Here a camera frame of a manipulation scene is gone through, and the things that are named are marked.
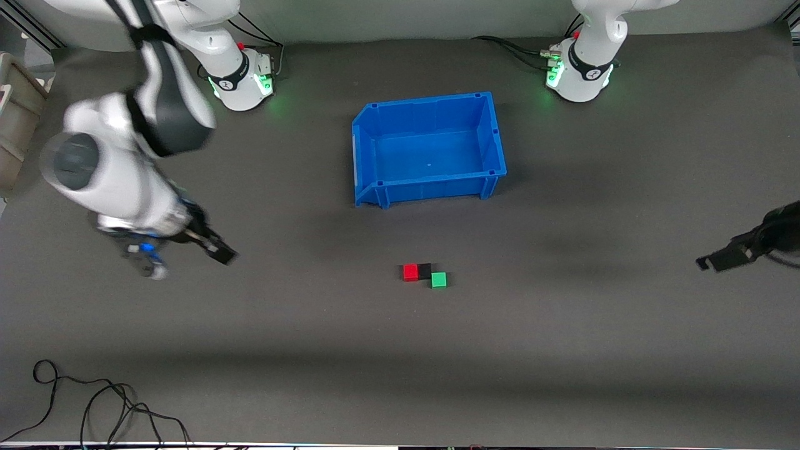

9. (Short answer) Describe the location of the blue plastic storage bin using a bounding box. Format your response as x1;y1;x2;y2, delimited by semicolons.
351;91;508;209

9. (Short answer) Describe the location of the thin black floor cable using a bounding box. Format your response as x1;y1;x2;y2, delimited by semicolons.
0;359;137;446
79;381;192;450

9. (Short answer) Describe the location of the black right arm base cable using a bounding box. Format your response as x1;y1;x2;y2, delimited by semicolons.
226;11;286;81

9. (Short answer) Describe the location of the black arm base cable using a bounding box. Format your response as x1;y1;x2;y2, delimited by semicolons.
471;35;561;71
226;11;286;81

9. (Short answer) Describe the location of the black left arm base cable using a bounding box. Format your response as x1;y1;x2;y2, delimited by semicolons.
471;35;561;71

